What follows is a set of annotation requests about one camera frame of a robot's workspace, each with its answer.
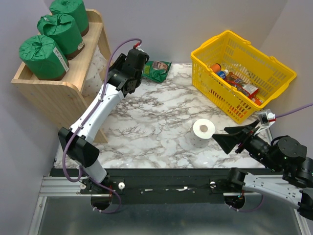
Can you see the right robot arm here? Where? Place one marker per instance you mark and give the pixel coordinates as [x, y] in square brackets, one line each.
[284, 154]

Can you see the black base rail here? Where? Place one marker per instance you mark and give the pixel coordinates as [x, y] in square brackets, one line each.
[164, 186]

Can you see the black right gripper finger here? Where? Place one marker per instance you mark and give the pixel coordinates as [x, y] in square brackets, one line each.
[228, 141]
[236, 129]

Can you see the yellow plastic basket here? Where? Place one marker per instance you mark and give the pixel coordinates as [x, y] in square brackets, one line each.
[239, 57]

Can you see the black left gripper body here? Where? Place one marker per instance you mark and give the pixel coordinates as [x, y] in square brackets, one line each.
[118, 64]

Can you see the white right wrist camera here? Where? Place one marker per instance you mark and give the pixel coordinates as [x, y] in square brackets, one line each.
[267, 118]

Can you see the white dotted roll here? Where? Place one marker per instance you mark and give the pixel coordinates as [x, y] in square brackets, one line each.
[93, 82]
[99, 62]
[201, 132]

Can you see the green roll with picture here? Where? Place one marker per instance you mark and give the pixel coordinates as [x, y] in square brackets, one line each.
[44, 58]

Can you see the wooden shelf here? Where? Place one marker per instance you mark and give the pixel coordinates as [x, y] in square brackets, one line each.
[62, 101]

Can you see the blue label bottle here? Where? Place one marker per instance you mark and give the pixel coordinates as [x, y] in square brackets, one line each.
[222, 74]

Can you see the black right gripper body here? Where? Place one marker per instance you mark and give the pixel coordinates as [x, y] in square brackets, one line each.
[258, 147]

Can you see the red white box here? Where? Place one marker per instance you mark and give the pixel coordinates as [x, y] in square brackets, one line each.
[249, 90]

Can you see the green chips bag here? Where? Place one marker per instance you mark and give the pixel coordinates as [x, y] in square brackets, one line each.
[156, 71]

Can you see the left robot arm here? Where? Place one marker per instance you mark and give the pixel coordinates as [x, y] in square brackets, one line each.
[122, 78]

